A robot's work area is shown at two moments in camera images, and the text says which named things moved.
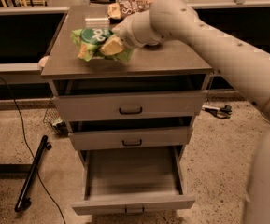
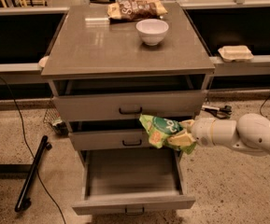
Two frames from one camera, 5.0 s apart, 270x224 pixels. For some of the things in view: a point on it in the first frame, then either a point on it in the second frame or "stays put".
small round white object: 42,61 stays put
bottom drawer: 134,179 stays put
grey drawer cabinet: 129,118 stays put
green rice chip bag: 89,40 -> 160,130
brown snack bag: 118,10 stays put
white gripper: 124,35 -> 201,131
